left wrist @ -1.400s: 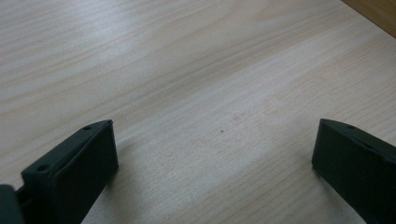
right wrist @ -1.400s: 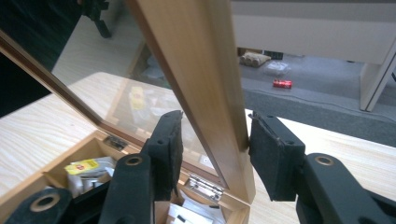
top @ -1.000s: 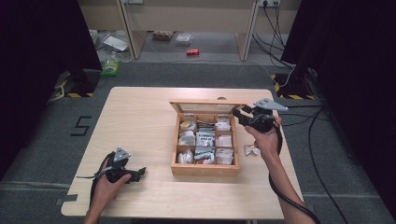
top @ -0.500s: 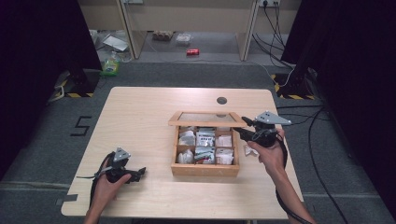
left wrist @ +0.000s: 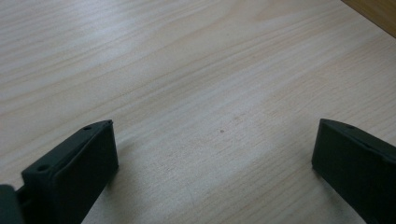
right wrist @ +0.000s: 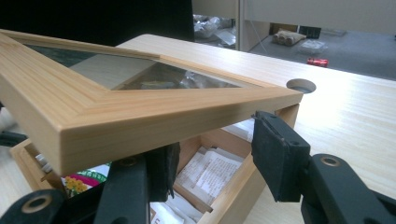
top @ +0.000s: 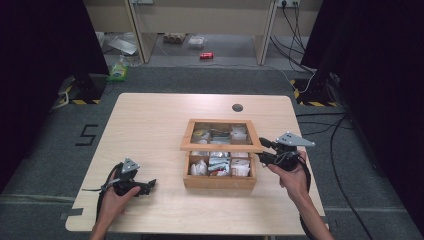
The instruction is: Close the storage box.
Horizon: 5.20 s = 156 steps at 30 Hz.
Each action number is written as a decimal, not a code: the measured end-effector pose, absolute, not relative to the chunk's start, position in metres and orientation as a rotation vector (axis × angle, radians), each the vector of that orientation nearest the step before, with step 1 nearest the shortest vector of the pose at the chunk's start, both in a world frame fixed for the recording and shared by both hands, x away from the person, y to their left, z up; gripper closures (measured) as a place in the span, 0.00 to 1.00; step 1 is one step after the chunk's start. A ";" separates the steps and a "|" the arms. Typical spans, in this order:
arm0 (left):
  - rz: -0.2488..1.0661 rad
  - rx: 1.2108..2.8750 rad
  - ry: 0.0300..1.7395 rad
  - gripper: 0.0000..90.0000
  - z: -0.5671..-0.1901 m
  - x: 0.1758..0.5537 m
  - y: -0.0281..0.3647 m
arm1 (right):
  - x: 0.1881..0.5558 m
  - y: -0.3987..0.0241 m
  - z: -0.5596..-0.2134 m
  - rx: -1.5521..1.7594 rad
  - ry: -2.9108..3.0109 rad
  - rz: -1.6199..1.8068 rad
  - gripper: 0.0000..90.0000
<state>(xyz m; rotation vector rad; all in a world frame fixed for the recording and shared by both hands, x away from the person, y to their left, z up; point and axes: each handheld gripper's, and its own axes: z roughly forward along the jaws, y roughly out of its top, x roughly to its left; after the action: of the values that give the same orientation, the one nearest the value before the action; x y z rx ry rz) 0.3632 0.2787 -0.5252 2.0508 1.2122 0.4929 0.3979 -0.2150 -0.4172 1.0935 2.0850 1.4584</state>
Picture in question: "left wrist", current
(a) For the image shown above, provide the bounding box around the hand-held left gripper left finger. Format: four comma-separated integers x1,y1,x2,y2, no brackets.
21,119,120,224

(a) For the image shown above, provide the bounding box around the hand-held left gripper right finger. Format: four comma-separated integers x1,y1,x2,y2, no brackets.
311,118,396,224

